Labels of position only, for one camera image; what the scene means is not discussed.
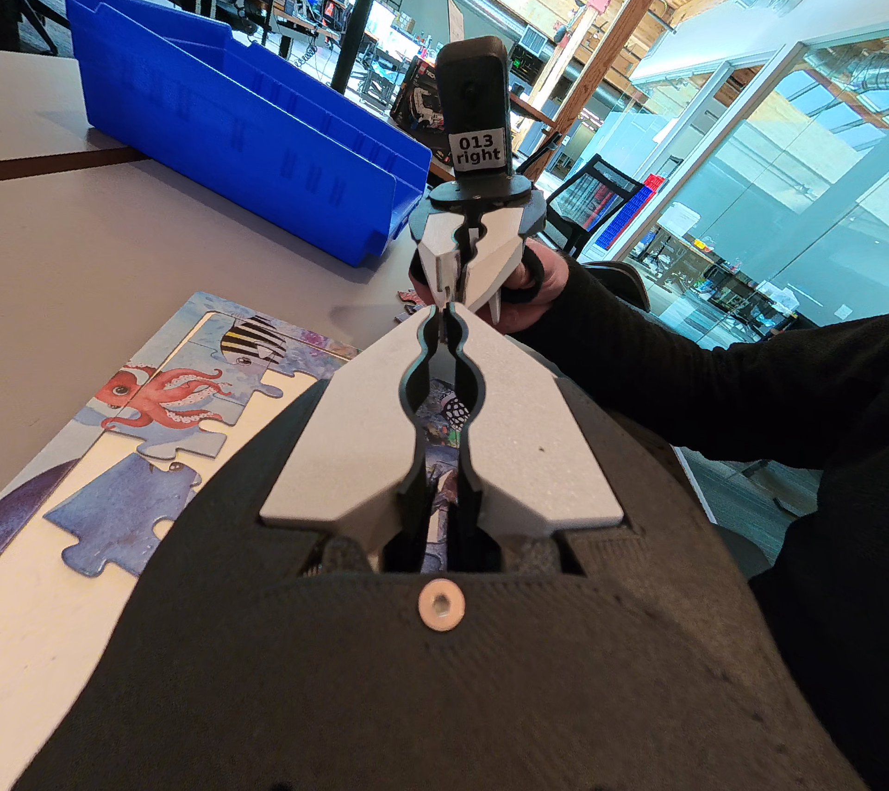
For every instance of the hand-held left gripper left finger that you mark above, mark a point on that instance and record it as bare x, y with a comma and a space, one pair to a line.
340, 457

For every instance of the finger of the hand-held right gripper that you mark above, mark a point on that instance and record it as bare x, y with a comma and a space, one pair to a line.
500, 249
437, 249

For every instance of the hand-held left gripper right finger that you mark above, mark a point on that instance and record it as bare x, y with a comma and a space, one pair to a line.
542, 457

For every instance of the solid blue whale puzzle piece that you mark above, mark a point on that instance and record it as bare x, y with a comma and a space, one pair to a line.
118, 506

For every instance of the ocean jigsaw puzzle board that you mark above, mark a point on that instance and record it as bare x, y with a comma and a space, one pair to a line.
69, 596

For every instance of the person's right forearm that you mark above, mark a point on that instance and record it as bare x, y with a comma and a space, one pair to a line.
694, 388

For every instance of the person's right hand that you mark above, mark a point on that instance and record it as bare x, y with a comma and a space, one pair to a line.
555, 277

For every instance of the joined pink coral puzzle pieces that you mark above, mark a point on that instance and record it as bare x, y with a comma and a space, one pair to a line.
411, 305

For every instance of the black printed cardboard box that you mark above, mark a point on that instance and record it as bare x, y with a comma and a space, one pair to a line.
417, 103

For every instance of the black mesh chair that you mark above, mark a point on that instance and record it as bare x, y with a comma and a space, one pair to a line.
590, 200

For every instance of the red blue small-parts rack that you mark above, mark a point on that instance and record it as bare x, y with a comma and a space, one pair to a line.
628, 214

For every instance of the blue plastic bin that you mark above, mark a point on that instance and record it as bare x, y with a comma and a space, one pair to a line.
243, 124

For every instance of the glass window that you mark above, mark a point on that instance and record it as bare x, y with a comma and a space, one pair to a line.
764, 180

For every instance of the wooden ceiling post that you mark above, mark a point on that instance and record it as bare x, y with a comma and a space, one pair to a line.
625, 20

